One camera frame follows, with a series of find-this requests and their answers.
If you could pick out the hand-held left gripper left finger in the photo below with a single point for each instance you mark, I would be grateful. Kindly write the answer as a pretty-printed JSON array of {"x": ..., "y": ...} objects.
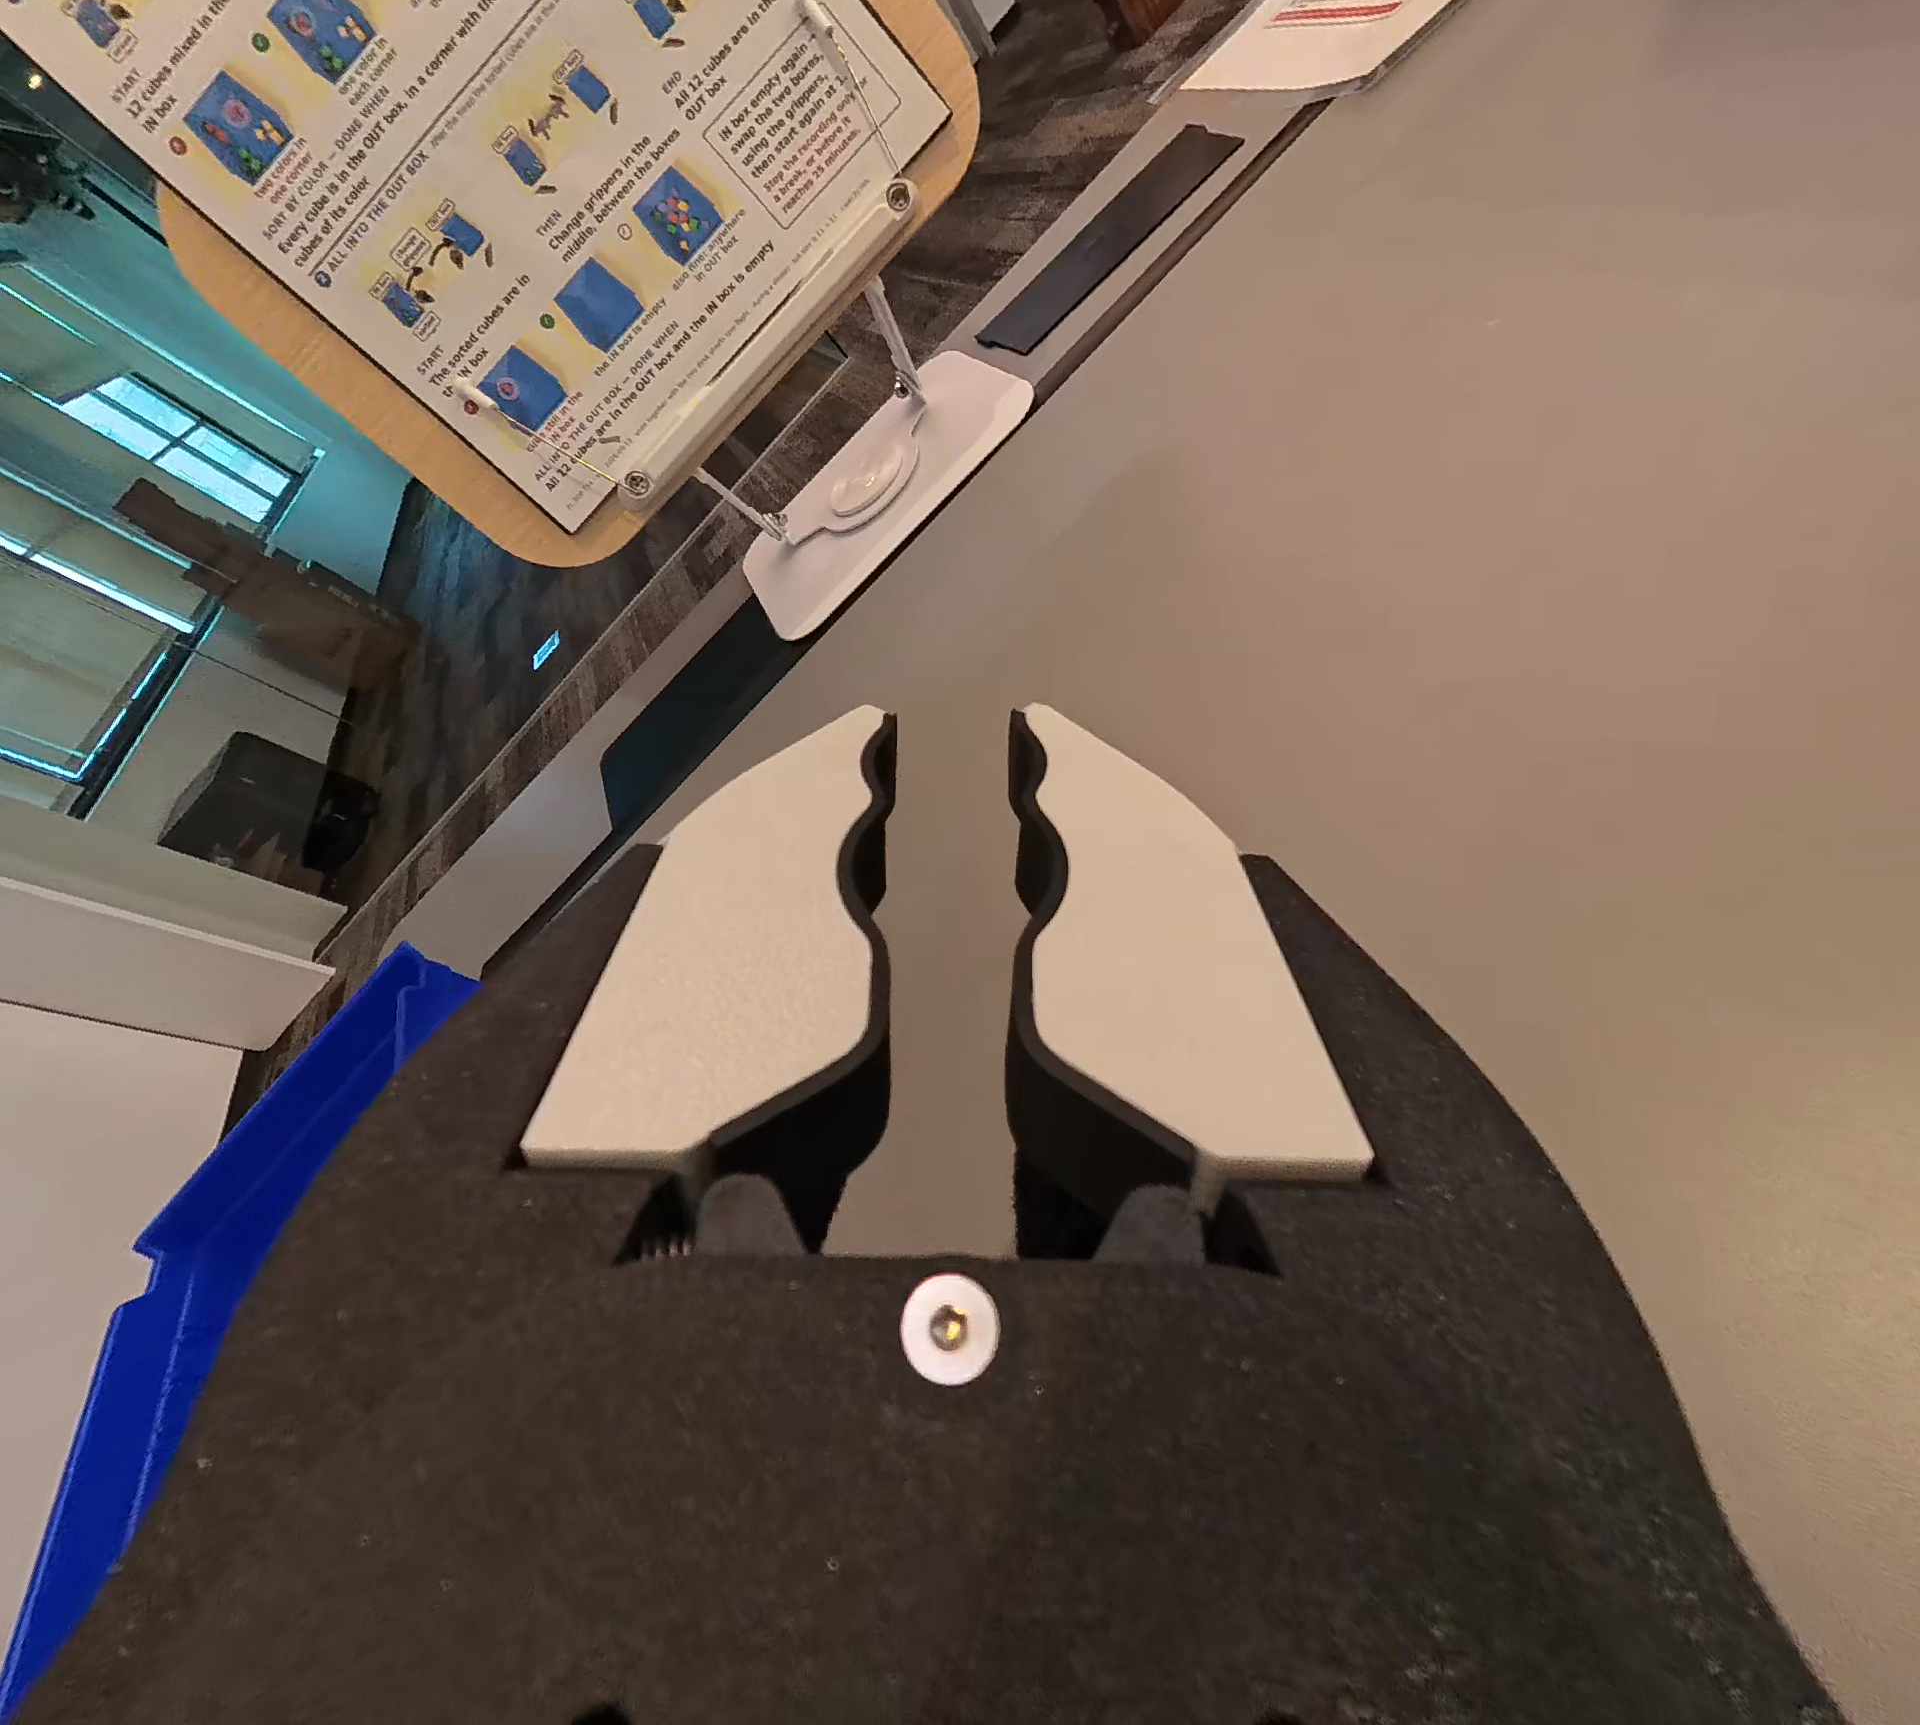
[{"x": 707, "y": 989}]

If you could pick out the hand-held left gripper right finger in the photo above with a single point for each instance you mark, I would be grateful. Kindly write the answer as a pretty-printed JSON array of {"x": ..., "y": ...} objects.
[{"x": 1186, "y": 1006}]

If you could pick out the blue plastic bin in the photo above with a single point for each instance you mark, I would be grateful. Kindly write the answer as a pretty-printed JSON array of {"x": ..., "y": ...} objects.
[{"x": 226, "y": 1230}]

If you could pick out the dark equipment case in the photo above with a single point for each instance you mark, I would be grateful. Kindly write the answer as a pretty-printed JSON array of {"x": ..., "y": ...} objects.
[{"x": 257, "y": 811}]

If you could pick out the cardboard box stack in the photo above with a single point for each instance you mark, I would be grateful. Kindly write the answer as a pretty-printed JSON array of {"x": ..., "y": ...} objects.
[{"x": 286, "y": 587}]

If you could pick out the white sheet holder bar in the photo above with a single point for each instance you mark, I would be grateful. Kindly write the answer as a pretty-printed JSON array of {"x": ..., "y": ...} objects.
[{"x": 751, "y": 383}]

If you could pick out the tall window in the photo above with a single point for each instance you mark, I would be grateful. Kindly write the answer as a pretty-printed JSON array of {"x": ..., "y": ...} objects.
[
  {"x": 92, "y": 660},
  {"x": 194, "y": 450}
]

